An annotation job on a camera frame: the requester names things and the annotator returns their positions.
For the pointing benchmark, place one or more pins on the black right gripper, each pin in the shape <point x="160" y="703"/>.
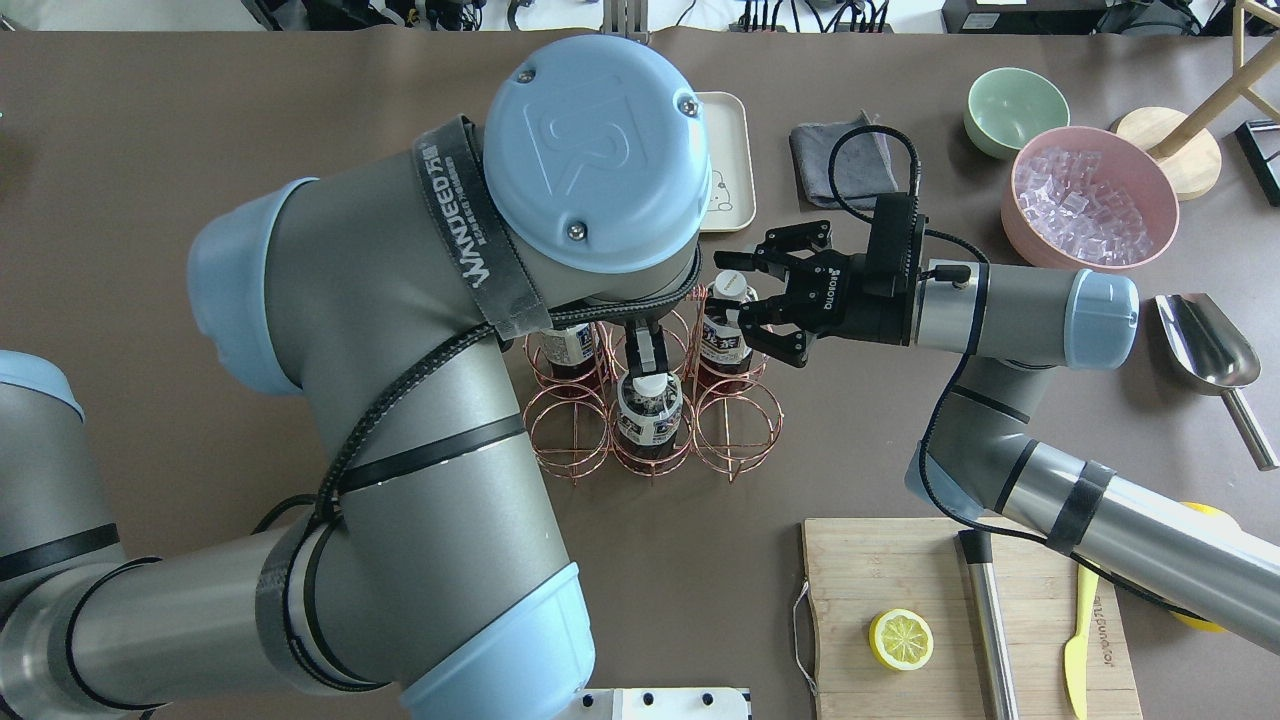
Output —
<point x="862" y="303"/>

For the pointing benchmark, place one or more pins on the tea bottle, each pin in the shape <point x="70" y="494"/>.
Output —
<point x="570" y="352"/>
<point x="649" y="409"/>
<point x="724" y="356"/>

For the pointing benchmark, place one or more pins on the copper wire bottle basket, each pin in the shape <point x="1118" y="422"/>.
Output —
<point x="731" y="423"/>

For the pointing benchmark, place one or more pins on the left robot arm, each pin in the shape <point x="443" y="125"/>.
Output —
<point x="432" y="558"/>

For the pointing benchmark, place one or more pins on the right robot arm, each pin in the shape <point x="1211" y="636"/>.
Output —
<point x="1012" y="324"/>

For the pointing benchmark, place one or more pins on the cream rabbit tray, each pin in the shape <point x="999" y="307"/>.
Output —
<point x="732" y="201"/>

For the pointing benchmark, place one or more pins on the grey folded cloth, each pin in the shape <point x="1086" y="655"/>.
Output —
<point x="862" y="167"/>

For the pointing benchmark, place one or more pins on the bamboo cutting board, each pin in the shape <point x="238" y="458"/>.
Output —
<point x="858" y="568"/>

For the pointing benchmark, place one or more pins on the steel muddler black tip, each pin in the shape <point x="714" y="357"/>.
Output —
<point x="976" y="548"/>

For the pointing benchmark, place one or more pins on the green bowl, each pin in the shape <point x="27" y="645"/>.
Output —
<point x="1007" y="107"/>

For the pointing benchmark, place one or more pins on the clear ice cubes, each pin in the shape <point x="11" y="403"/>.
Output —
<point x="1068" y="203"/>

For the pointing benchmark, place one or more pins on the half lemon slice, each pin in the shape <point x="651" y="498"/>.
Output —
<point x="901" y="640"/>

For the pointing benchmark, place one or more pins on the pink bowl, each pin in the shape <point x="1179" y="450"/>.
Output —
<point x="1122" y="163"/>

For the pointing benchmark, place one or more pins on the wooden glass tree stand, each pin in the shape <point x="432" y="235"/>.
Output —
<point x="1180" y="143"/>

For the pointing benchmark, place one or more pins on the steel ice scoop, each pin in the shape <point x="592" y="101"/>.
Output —
<point x="1216" y="356"/>

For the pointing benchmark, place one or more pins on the yellow plastic knife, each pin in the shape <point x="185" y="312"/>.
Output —
<point x="1076" y="650"/>

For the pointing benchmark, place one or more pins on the yellow lemon far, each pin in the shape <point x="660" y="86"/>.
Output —
<point x="1219" y="518"/>

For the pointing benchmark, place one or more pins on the yellow lemon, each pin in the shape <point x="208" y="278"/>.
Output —
<point x="1200" y="624"/>
<point x="1219" y="518"/>

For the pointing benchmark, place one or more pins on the black glass rack tray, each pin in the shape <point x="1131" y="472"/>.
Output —
<point x="1248" y="136"/>

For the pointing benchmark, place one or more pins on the yellow lemon near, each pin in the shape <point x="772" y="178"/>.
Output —
<point x="1200" y="624"/>

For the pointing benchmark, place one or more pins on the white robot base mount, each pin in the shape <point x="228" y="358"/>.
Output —
<point x="660" y="703"/>

